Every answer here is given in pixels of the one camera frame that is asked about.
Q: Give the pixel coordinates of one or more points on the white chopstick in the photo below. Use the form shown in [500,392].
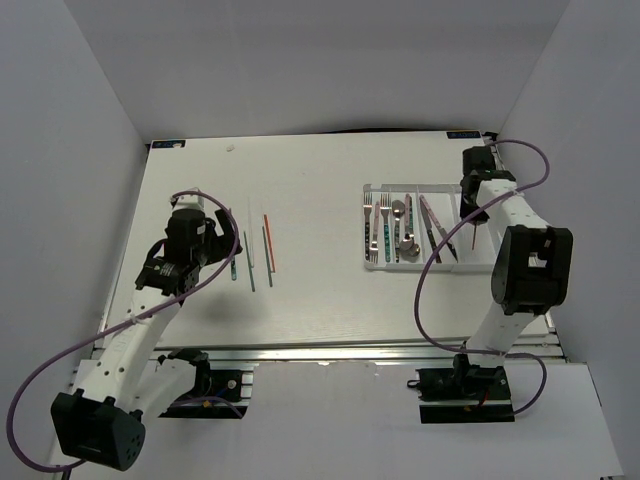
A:
[250,225]

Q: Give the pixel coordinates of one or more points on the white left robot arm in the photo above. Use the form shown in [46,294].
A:
[104,420]

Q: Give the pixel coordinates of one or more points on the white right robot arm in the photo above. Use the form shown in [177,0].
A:
[531,270]

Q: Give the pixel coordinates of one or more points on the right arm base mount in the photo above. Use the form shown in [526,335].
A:
[448,398]

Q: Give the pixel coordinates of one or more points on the pink handle knife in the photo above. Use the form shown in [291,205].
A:
[435,222]

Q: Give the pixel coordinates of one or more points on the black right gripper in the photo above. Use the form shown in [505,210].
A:
[464,211]

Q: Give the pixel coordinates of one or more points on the green handle fork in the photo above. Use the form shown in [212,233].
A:
[385,204]

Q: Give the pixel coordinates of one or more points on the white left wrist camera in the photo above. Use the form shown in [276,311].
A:
[190,201]

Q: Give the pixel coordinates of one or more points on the dark marbled handle fork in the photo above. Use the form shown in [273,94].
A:
[367,210]

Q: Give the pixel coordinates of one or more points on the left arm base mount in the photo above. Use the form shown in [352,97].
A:
[216,393]

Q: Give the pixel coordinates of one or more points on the pink handle spoon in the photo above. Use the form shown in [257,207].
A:
[408,229]

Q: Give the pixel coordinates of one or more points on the dark marbled handle knife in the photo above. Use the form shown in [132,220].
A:
[429,229]

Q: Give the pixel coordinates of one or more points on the white cutlery tray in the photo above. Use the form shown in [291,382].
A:
[457,256]

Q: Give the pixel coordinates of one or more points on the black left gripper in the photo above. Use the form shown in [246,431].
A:
[222,243]

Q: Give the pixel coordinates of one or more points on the dark marbled handle spoon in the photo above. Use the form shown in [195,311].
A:
[398,209]

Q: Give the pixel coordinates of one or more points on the teal chopstick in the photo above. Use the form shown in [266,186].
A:
[250,261]
[267,257]

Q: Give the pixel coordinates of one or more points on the green handle spoon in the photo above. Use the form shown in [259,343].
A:
[412,250]

